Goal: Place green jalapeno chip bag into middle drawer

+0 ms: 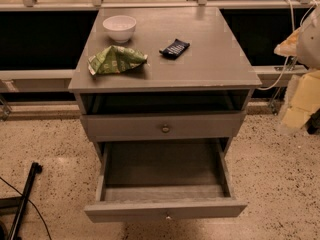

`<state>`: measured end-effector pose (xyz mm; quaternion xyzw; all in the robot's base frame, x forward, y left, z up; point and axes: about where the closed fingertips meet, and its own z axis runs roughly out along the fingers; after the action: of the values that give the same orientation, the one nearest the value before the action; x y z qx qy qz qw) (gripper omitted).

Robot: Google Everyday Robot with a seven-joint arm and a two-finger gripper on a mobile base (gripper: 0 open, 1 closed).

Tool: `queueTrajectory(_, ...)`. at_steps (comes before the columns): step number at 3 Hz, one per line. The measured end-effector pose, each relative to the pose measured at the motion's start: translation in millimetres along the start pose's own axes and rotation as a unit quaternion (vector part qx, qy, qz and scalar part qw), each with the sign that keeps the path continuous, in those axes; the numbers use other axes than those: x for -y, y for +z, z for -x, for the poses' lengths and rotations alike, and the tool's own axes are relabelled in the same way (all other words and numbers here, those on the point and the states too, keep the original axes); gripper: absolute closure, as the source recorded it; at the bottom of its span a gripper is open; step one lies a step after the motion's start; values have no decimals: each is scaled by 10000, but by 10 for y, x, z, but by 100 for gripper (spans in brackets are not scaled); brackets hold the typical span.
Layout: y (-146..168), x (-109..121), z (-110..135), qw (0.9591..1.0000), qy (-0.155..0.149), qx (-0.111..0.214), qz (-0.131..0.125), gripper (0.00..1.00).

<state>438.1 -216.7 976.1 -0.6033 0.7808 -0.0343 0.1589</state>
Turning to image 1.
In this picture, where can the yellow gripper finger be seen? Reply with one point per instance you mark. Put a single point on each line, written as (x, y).
(288, 47)

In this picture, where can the green jalapeno chip bag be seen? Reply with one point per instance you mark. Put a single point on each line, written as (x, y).
(115, 59)

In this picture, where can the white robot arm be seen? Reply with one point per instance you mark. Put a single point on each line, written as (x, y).
(304, 42)

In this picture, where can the closed grey upper drawer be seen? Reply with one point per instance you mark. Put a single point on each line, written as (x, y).
(136, 127)

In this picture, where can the grey wooden drawer cabinet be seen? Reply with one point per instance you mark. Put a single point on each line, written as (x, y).
(214, 61)

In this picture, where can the round brass drawer knob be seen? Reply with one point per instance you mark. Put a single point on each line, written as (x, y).
(165, 128)

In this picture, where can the open grey lower drawer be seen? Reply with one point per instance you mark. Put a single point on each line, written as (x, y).
(164, 180)

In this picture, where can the yellow foam block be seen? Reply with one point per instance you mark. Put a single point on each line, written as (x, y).
(302, 100)

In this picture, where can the dark blue snack bar wrapper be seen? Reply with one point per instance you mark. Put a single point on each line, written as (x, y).
(175, 50)

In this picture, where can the white ceramic bowl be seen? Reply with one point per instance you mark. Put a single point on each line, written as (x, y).
(120, 28)

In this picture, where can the black metal stand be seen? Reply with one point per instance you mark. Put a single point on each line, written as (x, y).
(18, 204)

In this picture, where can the metal railing frame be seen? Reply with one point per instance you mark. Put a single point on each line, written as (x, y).
(54, 79)

